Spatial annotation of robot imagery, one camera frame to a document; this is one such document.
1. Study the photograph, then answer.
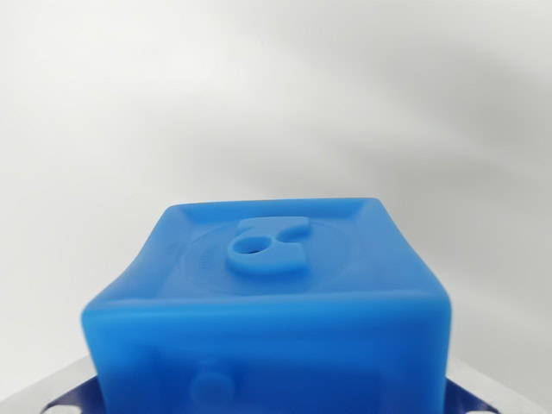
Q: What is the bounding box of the black-padded silver gripper left finger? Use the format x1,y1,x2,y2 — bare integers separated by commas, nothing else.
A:
25,355,104,414

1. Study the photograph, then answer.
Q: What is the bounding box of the blue rubber cube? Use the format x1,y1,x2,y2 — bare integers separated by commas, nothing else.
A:
80,196,452,414

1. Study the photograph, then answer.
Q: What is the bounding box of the black-padded silver gripper right finger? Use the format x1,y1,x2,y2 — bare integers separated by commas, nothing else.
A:
443,360,531,414

